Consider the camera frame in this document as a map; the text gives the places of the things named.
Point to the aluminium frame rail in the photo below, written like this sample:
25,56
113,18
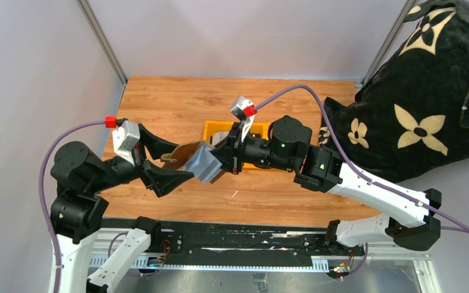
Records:
339,270

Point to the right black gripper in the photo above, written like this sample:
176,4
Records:
236,148

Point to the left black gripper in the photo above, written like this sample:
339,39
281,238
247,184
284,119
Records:
140,160

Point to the brown leather card holder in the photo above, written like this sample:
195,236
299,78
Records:
179,156

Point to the left yellow bin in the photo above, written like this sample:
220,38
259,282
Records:
212,126

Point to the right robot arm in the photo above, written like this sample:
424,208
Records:
406,217

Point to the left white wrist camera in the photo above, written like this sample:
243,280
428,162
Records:
125,137

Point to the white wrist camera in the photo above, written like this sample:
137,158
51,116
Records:
125,137
244,109

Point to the yellow bin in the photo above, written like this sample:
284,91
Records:
257,131
212,126

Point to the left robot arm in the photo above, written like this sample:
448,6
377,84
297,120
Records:
75,216

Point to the middle yellow bin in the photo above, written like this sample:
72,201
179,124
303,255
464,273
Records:
257,131

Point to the silver cards in left bin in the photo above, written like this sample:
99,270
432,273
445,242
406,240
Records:
217,137

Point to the black floral blanket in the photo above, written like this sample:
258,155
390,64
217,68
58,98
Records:
412,116

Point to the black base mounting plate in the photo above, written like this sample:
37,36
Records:
235,245

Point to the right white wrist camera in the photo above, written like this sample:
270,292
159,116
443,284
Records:
244,109

